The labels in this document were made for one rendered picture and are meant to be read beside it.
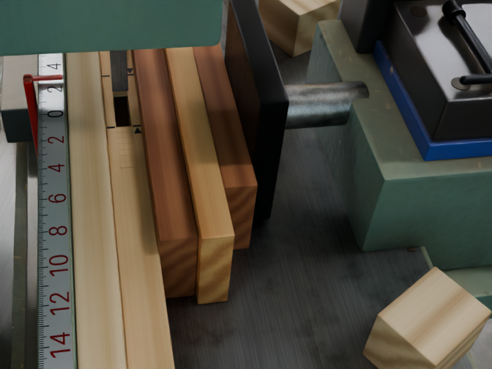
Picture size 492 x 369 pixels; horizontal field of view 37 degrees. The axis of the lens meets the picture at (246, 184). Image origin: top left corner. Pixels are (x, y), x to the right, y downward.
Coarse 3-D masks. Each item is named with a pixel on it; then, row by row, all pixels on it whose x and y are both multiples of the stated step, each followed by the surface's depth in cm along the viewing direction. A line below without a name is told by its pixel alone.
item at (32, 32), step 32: (0, 0) 32; (32, 0) 32; (64, 0) 33; (96, 0) 33; (128, 0) 33; (160, 0) 34; (192, 0) 34; (0, 32) 33; (32, 32) 34; (64, 32) 34; (96, 32) 34; (128, 32) 35; (160, 32) 35; (192, 32) 35
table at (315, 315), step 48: (288, 144) 47; (288, 192) 44; (336, 192) 44; (288, 240) 41; (336, 240) 42; (240, 288) 39; (288, 288) 39; (336, 288) 39; (384, 288) 40; (480, 288) 44; (192, 336) 37; (240, 336) 37; (288, 336) 37; (336, 336) 37
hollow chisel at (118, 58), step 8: (112, 56) 39; (120, 56) 39; (112, 64) 40; (120, 64) 40; (112, 72) 40; (120, 72) 40; (112, 80) 40; (120, 80) 41; (112, 88) 41; (120, 88) 41
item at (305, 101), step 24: (240, 0) 40; (240, 24) 39; (240, 48) 38; (264, 48) 38; (240, 72) 39; (264, 72) 36; (240, 96) 40; (264, 96) 35; (288, 96) 40; (312, 96) 40; (336, 96) 41; (360, 96) 41; (240, 120) 40; (264, 120) 36; (288, 120) 40; (312, 120) 41; (336, 120) 41; (264, 144) 37; (264, 168) 38; (264, 192) 40; (264, 216) 41
